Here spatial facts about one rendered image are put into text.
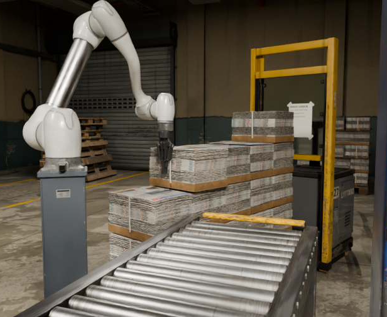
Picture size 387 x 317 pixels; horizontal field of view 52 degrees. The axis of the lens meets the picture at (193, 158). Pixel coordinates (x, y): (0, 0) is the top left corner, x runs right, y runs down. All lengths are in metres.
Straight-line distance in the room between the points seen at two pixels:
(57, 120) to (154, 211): 0.63
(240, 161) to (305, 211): 1.21
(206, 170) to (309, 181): 1.49
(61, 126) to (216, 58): 7.75
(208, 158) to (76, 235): 0.83
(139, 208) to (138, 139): 8.01
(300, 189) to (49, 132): 2.35
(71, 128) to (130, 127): 8.36
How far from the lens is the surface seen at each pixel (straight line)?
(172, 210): 2.08
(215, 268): 1.19
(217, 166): 2.29
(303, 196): 3.58
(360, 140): 7.18
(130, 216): 2.15
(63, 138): 1.81
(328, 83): 3.29
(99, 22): 2.08
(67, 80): 2.08
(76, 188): 1.81
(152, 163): 2.39
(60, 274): 1.91
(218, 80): 9.30
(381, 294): 0.21
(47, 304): 1.02
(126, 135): 10.21
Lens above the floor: 1.21
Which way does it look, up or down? 5 degrees down
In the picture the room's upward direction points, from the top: straight up
